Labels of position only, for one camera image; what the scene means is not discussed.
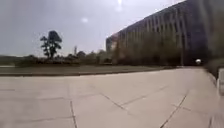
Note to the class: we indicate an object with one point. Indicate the pale concrete slab pavement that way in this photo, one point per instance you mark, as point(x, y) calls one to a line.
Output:
point(110, 86)

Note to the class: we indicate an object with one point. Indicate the dark grass field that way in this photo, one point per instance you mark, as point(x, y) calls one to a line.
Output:
point(73, 70)

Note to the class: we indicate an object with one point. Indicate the row of trees before building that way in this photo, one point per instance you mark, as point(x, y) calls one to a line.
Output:
point(150, 51)

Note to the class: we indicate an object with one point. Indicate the row of distant bushes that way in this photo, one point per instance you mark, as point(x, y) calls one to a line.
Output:
point(50, 61)

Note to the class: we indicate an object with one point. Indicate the tall dark tree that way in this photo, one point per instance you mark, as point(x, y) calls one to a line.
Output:
point(51, 45)

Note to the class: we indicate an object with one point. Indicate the large dark grey building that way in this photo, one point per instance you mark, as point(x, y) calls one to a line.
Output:
point(166, 30)

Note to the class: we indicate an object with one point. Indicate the dark hedge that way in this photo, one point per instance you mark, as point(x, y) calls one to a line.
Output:
point(215, 65)

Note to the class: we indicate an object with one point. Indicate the pale concrete block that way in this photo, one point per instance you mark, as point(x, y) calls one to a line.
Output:
point(221, 81)

